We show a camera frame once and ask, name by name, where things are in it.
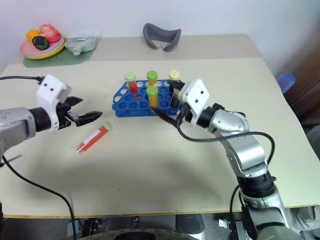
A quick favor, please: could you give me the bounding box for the orange liquid tube green cap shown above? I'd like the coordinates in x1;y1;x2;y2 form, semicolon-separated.
146;70;159;87

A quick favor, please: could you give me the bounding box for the grey round base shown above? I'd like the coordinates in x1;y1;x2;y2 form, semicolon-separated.
174;214;206;235

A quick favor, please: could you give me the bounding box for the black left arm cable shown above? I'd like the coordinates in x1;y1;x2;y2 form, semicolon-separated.
0;75;44;83
0;154;78;240

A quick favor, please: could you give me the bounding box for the blue ribbed plastic container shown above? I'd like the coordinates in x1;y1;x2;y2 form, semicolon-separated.
276;72;297;95

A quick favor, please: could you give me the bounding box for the orange-red tube green cap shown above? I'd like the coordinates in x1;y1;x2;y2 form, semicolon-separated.
75;121;114;154

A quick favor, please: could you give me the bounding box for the metal frame bracket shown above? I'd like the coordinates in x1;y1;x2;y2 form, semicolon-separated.
216;218;250;239
65;216;85;238

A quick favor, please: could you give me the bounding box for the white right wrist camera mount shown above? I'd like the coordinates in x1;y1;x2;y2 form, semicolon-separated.
178;78;211;126

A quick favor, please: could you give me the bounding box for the yellow toy fruit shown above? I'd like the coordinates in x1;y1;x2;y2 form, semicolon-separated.
25;29;42;43

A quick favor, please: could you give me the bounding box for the brown wooden furniture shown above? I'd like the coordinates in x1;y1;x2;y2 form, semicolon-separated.
284;48;320;119

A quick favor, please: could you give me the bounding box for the pink red toy fruit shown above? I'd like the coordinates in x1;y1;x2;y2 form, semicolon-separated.
39;23;62;44

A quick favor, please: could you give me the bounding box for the red liquid tube green cap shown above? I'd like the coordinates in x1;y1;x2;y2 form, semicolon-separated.
124;70;140;100

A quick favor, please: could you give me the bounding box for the dark liquid tube yellow cap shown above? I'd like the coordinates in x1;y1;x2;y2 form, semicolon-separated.
168;70;182;108

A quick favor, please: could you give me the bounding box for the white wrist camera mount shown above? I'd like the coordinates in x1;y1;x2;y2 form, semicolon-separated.
36;74;73;134
178;78;211;126

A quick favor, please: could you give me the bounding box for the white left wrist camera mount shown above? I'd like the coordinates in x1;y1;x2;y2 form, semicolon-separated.
36;74;73;134

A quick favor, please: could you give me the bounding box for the grey headset face pad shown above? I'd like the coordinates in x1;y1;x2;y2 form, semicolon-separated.
142;22;183;53

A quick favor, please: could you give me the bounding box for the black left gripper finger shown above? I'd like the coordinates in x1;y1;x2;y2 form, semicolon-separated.
74;110;104;127
65;95;84;107

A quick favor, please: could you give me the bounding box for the light green plate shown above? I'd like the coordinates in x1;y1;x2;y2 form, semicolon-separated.
24;36;67;59

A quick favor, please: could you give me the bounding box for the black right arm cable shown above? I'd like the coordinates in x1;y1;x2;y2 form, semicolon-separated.
229;186;249;221
175;109;276;165

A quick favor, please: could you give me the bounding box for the green table mat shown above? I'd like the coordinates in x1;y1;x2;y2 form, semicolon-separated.
22;47;98;69

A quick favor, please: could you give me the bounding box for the yellow plate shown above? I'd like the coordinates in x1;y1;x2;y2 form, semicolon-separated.
24;38;68;61

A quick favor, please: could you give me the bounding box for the yellow liquid tube green cap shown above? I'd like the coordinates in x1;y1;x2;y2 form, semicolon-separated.
145;85;160;108

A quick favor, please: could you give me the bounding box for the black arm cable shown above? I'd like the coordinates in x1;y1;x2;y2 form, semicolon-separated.
175;109;276;165
0;154;78;240
0;75;44;83
229;186;249;221

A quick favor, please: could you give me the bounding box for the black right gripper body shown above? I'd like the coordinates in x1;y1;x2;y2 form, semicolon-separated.
174;81;193;123

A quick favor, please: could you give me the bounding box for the pink plate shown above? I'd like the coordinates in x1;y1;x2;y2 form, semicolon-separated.
19;36;64;58

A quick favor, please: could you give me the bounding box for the black and green toy ball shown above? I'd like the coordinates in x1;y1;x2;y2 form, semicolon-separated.
31;35;50;51

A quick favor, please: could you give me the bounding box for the blue test tube rack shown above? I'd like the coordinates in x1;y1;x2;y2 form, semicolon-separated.
111;79;187;118

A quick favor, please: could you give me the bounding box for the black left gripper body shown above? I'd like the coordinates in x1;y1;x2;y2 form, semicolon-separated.
56;96;79;131

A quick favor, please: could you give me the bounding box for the clear bag with green cloth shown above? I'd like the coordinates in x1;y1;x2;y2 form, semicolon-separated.
65;30;101;56

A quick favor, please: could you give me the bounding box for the grey cloth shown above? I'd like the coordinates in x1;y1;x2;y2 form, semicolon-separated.
287;206;320;237

